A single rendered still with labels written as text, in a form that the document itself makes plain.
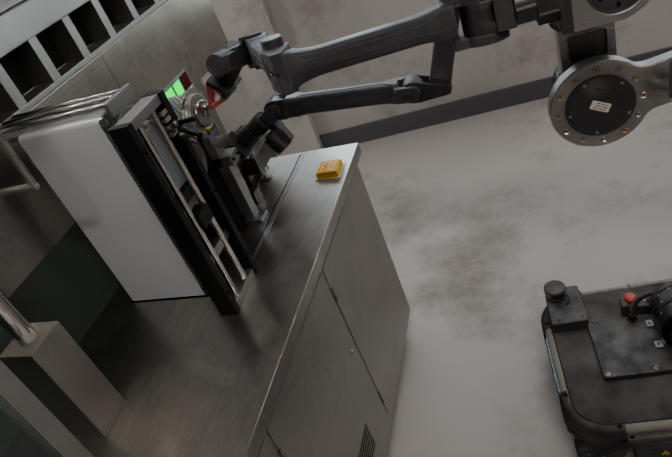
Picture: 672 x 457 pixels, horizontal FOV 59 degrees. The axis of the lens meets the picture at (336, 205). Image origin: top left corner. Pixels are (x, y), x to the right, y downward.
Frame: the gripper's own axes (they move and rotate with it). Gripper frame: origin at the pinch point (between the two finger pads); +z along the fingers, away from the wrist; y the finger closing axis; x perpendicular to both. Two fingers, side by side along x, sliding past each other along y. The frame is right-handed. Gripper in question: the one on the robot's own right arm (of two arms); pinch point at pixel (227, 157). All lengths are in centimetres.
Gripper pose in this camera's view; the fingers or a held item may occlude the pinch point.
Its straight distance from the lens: 182.5
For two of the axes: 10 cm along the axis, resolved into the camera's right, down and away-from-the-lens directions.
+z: -6.4, 5.0, 5.8
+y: 2.2, -6.1, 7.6
